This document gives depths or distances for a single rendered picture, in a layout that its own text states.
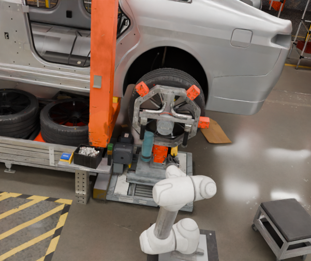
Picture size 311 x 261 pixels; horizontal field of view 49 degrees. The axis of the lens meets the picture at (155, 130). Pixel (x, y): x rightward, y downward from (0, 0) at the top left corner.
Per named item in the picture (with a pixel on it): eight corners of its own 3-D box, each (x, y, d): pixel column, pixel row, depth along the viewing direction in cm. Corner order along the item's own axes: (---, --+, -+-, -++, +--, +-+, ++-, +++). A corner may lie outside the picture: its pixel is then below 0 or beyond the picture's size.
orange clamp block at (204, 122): (196, 122, 287) (207, 124, 287) (197, 127, 280) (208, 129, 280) (198, 115, 283) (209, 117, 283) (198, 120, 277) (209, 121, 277)
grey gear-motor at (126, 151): (135, 153, 363) (138, 126, 344) (129, 178, 328) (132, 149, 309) (118, 150, 363) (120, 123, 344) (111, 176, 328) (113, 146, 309)
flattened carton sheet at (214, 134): (214, 119, 461) (214, 117, 459) (231, 143, 417) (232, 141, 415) (194, 119, 453) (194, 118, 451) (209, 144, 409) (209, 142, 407)
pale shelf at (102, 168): (113, 161, 292) (113, 159, 291) (108, 174, 278) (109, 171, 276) (63, 154, 292) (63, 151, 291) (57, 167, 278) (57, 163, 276)
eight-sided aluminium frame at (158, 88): (192, 146, 299) (204, 90, 270) (192, 150, 293) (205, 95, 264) (131, 137, 299) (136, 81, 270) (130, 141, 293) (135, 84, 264)
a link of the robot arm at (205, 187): (206, 171, 186) (183, 174, 183) (221, 175, 169) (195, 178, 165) (208, 194, 186) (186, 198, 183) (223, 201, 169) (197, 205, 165)
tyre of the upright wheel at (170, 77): (185, 141, 327) (217, 84, 293) (185, 156, 308) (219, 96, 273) (121, 117, 318) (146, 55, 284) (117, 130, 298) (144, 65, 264)
